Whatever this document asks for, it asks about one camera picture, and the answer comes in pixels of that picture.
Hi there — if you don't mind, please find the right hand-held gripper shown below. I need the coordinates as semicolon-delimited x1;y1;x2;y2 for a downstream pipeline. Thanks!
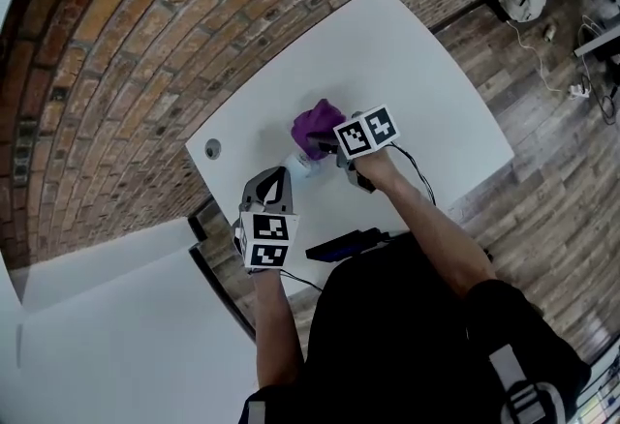
304;106;401;195

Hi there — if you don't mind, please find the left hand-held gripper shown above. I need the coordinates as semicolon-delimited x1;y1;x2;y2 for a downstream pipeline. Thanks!
235;166;301;273

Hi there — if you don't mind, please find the purple cleaning cloth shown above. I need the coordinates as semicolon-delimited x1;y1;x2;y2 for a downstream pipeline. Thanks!
290;97;348;162

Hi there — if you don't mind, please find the person's left forearm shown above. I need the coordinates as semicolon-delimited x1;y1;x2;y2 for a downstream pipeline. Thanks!
251;266;306;389

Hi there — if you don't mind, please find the person's right forearm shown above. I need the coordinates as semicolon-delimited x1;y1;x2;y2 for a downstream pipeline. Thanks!
356;145;498;297

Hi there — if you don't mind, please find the black electronics box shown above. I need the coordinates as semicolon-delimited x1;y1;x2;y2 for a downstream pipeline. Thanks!
304;227;388;263

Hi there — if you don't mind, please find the person's black shirt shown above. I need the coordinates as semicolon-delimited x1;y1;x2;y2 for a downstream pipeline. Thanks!
239;232;592;424

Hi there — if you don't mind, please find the white table with black edge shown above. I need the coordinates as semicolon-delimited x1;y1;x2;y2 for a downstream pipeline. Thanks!
0;216;261;424

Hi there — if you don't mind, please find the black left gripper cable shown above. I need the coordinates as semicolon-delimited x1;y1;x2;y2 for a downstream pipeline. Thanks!
280;269;325;292

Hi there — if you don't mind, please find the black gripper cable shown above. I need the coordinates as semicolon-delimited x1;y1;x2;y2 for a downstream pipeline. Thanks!
389;140;437;206
280;269;325;292

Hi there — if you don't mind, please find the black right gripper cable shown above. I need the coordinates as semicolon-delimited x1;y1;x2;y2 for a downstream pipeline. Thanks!
389;140;437;206

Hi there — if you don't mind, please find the white floor cable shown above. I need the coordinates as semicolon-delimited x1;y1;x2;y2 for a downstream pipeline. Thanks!
506;19;571;94

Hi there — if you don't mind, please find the black floor cable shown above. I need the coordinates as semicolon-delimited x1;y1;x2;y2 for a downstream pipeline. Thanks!
599;82;620;127

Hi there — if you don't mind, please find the grey harness strap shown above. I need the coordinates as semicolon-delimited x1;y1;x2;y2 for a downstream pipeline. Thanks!
487;344;568;424

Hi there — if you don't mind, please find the white wire rack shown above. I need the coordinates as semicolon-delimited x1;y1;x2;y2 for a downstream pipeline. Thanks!
578;358;620;424

